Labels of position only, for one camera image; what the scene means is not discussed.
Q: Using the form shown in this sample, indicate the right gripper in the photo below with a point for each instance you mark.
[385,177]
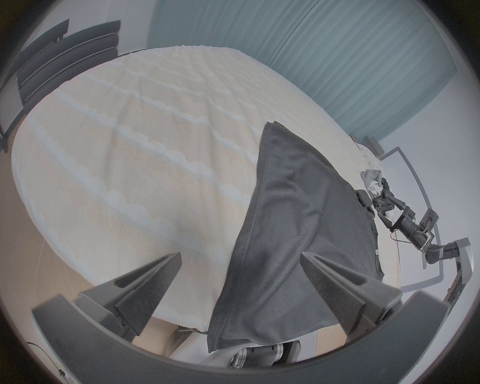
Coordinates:
[408,230]

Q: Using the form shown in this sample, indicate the white printed pillow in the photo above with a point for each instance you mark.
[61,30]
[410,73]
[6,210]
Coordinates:
[369,155]

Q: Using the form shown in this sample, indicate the bed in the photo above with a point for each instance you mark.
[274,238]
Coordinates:
[150,150]

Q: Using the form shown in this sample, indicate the grey bedside table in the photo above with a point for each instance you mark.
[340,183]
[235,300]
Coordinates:
[371,144]

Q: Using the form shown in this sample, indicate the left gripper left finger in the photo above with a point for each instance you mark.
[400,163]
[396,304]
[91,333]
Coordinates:
[144,292]

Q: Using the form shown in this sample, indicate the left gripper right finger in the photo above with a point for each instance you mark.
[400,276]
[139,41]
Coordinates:
[345,288]

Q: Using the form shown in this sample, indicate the blue-green curtain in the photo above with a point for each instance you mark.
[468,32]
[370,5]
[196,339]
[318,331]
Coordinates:
[225,33]
[375,67]

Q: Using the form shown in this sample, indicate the black T-shirt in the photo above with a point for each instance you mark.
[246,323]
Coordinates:
[292,225]

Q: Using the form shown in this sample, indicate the pile of clothes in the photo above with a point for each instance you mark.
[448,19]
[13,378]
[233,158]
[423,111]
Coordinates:
[375,183]

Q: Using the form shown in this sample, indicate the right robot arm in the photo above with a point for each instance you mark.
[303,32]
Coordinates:
[446,251]

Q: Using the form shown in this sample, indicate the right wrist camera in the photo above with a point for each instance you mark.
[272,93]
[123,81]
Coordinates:
[408,215]

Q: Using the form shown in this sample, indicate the black chest of drawers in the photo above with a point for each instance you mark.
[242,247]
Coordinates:
[63,60]

